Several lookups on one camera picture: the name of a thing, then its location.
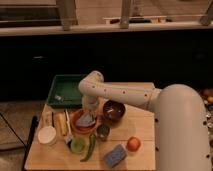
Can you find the orange fruit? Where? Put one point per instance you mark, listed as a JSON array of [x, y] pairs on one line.
[[133, 144]]

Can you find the red orange bowl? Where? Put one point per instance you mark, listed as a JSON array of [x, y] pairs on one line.
[[82, 130]]

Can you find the small green cup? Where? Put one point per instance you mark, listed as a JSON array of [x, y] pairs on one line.
[[78, 145]]

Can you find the blue sponge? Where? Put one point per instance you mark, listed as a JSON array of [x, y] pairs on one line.
[[115, 156]]

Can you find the white handled brush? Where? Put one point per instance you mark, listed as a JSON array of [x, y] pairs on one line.
[[69, 135]]

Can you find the white round container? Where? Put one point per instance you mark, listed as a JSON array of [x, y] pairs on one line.
[[47, 135]]

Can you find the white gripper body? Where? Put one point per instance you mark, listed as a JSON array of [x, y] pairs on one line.
[[90, 103]]

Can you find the small metal cup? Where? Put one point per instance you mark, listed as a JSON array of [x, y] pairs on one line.
[[103, 131]]

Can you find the small object in tray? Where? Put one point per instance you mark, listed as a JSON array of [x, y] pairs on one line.
[[59, 98]]

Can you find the yellow corn cob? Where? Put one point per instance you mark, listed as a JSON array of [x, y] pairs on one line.
[[62, 123]]

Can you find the dark purple bowl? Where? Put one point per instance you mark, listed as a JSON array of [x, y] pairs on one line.
[[113, 110]]

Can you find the green plastic tray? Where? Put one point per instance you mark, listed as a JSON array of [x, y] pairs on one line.
[[67, 87]]

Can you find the green chili pepper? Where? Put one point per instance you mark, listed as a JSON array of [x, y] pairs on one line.
[[92, 143]]

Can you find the light blue towel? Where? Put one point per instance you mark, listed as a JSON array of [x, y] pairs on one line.
[[86, 120]]

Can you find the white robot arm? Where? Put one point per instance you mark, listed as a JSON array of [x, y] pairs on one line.
[[181, 135]]

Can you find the beige block with black stick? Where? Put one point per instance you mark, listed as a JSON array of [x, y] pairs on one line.
[[47, 119]]

